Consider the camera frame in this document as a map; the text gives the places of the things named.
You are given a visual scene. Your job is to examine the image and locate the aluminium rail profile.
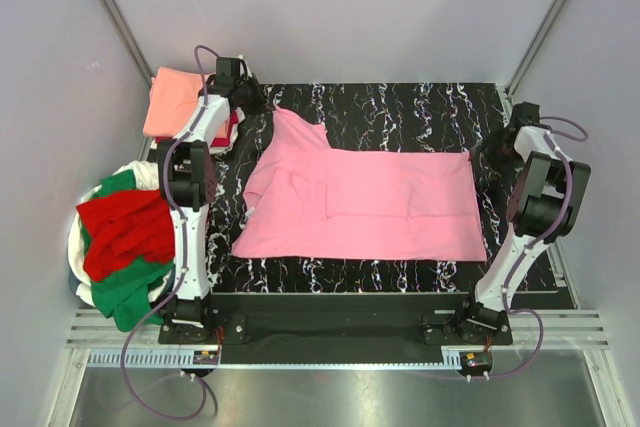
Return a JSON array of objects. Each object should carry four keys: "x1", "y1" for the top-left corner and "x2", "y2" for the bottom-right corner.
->
[{"x1": 65, "y1": 308, "x2": 609, "y2": 350}]

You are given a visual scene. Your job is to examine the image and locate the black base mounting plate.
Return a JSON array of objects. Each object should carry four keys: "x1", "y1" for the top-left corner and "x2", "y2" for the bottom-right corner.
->
[{"x1": 159, "y1": 293, "x2": 513, "y2": 346}]

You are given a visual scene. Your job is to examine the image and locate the red t shirt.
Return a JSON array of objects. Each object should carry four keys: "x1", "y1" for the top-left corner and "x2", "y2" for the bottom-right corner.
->
[{"x1": 77, "y1": 190, "x2": 175, "y2": 282}]

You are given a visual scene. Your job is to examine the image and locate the right aluminium frame post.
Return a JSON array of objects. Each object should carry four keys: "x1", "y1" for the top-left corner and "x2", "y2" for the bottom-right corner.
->
[{"x1": 504, "y1": 0, "x2": 568, "y2": 97}]

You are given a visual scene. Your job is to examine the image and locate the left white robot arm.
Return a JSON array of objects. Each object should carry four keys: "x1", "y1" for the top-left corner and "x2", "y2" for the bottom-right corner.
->
[{"x1": 157, "y1": 56, "x2": 266, "y2": 343}]

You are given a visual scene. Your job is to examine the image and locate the folded peach t shirt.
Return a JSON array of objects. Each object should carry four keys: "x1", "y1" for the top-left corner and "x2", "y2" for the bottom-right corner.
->
[{"x1": 143, "y1": 67, "x2": 202, "y2": 138}]

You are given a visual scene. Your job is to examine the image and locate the slotted cable duct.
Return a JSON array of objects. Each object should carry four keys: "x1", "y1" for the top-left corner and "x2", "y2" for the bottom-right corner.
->
[{"x1": 88, "y1": 348, "x2": 461, "y2": 371}]

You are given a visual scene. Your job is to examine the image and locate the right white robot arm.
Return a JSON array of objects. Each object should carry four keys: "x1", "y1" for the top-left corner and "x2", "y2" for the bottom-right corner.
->
[{"x1": 452, "y1": 102, "x2": 592, "y2": 344}]

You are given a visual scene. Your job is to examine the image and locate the folded magenta t shirt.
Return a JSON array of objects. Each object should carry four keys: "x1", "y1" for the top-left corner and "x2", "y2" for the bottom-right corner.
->
[{"x1": 143, "y1": 111, "x2": 244, "y2": 154}]

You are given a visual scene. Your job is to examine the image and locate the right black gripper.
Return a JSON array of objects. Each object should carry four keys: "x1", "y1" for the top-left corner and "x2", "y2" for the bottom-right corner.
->
[{"x1": 469, "y1": 126, "x2": 524, "y2": 186}]

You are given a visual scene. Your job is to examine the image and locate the green t shirt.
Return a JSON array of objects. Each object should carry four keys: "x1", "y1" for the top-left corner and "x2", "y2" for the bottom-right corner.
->
[{"x1": 87, "y1": 169, "x2": 176, "y2": 333}]

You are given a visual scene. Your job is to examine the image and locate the pink t shirt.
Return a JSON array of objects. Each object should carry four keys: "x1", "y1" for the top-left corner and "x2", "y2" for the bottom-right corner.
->
[{"x1": 232, "y1": 108, "x2": 487, "y2": 262}]

